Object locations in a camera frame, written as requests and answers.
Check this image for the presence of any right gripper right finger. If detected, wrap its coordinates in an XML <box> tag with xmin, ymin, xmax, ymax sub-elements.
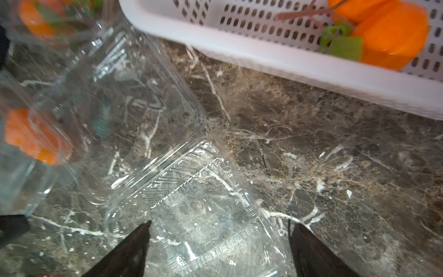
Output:
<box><xmin>288</xmin><ymin>223</ymin><xmax>360</xmax><ymax>277</ymax></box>

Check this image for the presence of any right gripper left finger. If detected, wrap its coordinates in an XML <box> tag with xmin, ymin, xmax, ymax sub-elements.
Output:
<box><xmin>83</xmin><ymin>220</ymin><xmax>152</xmax><ymax>277</ymax></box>

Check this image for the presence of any orange with leaf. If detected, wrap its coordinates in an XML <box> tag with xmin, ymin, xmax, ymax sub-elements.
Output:
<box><xmin>351</xmin><ymin>1</ymin><xmax>430</xmax><ymax>72</ymax></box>

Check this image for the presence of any left orange centre container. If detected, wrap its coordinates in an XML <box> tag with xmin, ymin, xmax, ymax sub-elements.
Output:
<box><xmin>5</xmin><ymin>108</ymin><xmax>73</xmax><ymax>166</ymax></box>

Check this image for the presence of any white plastic basket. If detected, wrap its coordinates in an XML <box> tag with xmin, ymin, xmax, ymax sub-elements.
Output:
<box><xmin>120</xmin><ymin>1</ymin><xmax>443</xmax><ymax>120</ymax></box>

